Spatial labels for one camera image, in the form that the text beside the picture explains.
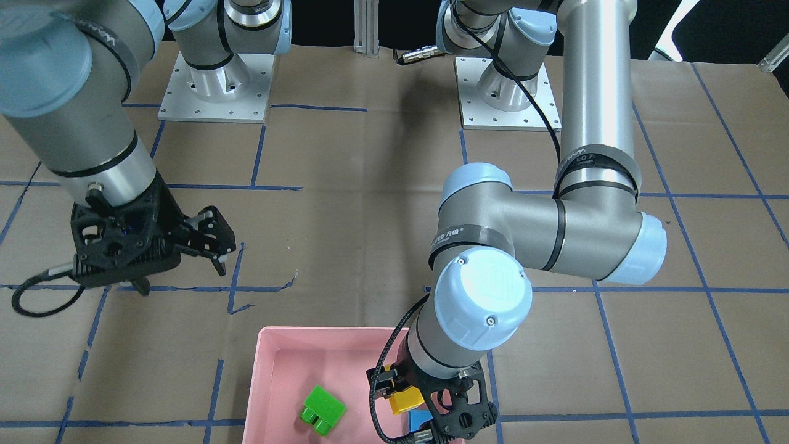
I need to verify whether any metal cylindrical tool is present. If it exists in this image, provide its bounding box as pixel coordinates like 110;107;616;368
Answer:
393;45;446;67

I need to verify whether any wrist camera on right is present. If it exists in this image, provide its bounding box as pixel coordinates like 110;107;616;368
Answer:
70;202;181;289

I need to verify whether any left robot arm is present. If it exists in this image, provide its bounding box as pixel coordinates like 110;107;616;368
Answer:
367;1;667;401

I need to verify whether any yellow toy block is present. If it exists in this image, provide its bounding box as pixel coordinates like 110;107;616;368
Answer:
387;386;425;415

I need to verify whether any green toy block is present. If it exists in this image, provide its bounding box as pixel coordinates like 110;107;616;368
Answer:
298;385;347;437

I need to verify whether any pink plastic box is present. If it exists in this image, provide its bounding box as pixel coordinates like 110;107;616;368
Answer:
242;326;465;444

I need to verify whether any wrist camera on left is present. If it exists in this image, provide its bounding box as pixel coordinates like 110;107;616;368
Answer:
416;361;498;443

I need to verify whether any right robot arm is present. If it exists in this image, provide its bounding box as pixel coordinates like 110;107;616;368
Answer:
2;1;292;295

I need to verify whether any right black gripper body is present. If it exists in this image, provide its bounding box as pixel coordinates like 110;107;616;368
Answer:
133;172;189;247

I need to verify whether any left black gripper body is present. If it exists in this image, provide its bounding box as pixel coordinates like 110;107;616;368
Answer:
391;345;425;395

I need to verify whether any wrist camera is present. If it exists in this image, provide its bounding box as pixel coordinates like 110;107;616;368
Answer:
416;361;498;443
70;202;181;289

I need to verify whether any blue toy block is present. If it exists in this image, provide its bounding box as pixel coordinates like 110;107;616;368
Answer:
408;409;432;432

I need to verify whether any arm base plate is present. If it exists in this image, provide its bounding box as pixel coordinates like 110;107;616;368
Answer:
158;54;276;124
454;57;563;132

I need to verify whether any aluminium frame post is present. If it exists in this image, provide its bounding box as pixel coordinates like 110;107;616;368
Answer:
353;0;380;58

